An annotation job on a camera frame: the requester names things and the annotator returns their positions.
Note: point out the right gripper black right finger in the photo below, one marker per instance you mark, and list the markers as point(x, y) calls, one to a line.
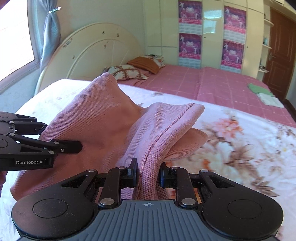
point(190, 189)

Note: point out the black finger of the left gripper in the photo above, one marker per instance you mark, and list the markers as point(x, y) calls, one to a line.
point(26, 125)
point(29, 146)

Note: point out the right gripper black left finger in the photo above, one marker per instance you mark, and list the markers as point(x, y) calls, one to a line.
point(104, 187)

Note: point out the pink knit sweater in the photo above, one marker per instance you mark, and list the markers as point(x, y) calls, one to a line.
point(113, 130)

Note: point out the person's left hand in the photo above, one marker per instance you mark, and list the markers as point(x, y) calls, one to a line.
point(3, 175)

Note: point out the white floral bed sheet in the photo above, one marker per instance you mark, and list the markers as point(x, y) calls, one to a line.
point(244, 148)

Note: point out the cream round headboard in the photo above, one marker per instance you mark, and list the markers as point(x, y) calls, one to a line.
point(85, 53)

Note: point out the blue curtain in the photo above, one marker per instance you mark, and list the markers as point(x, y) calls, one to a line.
point(48, 30)

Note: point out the floral patterned pillow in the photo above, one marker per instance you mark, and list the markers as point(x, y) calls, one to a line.
point(125, 72)

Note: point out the window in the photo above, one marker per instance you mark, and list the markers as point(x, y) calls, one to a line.
point(19, 52)

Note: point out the folded white cloth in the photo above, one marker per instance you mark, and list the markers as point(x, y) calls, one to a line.
point(270, 100)

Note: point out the folded green cloth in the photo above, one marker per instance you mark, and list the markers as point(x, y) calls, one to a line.
point(259, 90)

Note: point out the orange striped pillow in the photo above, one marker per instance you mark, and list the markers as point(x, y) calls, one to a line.
point(150, 63)

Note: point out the lower right purple poster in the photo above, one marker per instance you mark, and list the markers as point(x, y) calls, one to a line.
point(232, 56)

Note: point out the purple poster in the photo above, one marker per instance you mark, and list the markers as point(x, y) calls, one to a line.
point(234, 24)
point(190, 17)
point(232, 56)
point(190, 50)

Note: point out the lower left purple poster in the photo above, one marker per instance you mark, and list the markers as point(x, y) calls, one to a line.
point(190, 50)

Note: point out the cream built-in wardrobe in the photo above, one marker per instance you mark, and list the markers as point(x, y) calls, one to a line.
point(162, 32)

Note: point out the brown wooden door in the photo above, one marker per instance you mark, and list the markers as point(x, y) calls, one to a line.
point(281, 58)

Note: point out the upper left purple poster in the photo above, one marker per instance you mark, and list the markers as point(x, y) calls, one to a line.
point(190, 17)

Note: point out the upper right purple poster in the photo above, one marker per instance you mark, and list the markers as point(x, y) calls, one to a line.
point(234, 24)

